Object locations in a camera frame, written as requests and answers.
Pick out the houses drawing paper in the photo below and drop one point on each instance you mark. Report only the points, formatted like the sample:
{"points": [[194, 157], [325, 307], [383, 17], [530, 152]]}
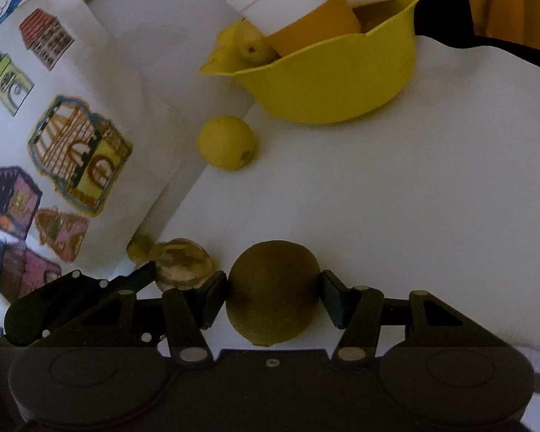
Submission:
{"points": [[85, 149]]}

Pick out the white orange cup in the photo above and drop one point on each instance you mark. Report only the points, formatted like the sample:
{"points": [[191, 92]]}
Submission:
{"points": [[291, 25]]}

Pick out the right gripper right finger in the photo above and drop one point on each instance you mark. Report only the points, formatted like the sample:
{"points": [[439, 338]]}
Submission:
{"points": [[357, 311]]}

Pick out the yellow plastic bowl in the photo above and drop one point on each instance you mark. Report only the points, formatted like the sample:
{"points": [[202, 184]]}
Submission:
{"points": [[331, 81]]}

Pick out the yellow fruit in bowl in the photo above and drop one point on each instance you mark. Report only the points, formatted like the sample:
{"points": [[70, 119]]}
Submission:
{"points": [[252, 45]]}

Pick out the striped pepino melon back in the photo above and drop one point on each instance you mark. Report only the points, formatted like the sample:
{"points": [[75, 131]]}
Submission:
{"points": [[181, 264]]}

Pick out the yellow lemon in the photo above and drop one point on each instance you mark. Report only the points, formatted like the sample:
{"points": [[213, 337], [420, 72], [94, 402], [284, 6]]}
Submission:
{"points": [[227, 142]]}

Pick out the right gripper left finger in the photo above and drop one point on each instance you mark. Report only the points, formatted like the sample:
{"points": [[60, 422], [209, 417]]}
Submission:
{"points": [[190, 311]]}

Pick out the small brown longan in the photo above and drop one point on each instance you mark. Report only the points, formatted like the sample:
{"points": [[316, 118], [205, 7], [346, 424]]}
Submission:
{"points": [[139, 248]]}

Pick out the brown kiwi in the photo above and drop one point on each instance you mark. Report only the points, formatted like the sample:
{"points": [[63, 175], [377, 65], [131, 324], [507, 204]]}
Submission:
{"points": [[272, 292]]}

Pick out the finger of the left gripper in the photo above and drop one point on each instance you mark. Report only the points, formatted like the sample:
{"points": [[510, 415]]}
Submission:
{"points": [[131, 323], [125, 288]]}

